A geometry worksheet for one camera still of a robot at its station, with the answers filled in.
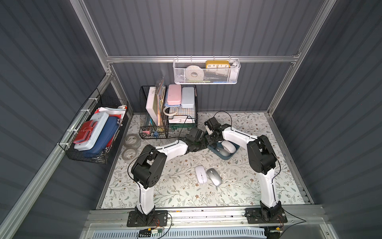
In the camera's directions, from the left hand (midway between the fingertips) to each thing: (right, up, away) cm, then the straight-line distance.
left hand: (208, 145), depth 93 cm
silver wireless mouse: (+3, -17, -7) cm, 19 cm away
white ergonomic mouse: (+14, -1, +5) cm, 15 cm away
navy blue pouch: (-49, +12, -23) cm, 55 cm away
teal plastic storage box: (+5, -1, +6) cm, 7 cm away
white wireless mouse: (-5, -16, -7) cm, 18 cm away
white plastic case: (-52, +16, -24) cm, 60 cm away
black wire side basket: (-53, +23, -13) cm, 60 cm away
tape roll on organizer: (-24, +20, -1) cm, 31 cm away
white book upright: (-35, +25, -3) cm, 43 cm away
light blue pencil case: (-13, +31, +4) cm, 34 cm away
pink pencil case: (-22, +32, +3) cm, 39 cm away
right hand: (+5, +2, +7) cm, 9 cm away
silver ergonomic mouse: (+10, -4, +5) cm, 12 cm away
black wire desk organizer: (-26, +21, +1) cm, 33 cm away
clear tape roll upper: (-52, +2, +10) cm, 53 cm away
